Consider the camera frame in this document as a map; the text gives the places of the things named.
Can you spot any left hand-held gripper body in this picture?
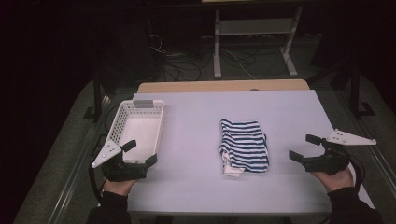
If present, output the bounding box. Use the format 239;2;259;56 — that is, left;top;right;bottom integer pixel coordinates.
91;139;149;183

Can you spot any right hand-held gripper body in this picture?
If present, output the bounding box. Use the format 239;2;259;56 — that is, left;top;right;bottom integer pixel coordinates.
303;128;377;176

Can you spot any person's left hand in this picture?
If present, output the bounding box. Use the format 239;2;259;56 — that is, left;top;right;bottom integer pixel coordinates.
103;177;138;197

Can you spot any person's right hand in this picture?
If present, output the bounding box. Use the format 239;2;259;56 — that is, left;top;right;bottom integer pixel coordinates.
310;167;356;193

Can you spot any white perforated plastic basket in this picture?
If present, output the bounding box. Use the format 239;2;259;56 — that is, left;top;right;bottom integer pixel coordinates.
106;98;165;166

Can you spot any white table cover sheet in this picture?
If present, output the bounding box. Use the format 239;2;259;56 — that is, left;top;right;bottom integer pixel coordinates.
126;89;376;217

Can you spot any blue white striped cloth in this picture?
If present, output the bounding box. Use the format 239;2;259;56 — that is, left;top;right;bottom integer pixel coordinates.
219;119;271;179

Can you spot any black metal stand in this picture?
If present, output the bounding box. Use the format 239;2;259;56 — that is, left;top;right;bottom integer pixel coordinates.
348;60;377;118

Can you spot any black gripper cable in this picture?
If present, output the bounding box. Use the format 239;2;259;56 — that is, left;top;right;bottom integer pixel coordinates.
348;155;366;191
88;133;108;203

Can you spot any bundle of dark floor cables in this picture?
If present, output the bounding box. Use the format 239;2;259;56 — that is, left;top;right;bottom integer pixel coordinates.
148;33;216;82

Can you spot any white floor cable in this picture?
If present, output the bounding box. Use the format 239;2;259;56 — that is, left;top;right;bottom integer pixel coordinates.
221;49;257;80

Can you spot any white metal desk frame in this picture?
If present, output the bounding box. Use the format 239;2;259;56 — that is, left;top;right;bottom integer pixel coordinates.
213;6;304;79

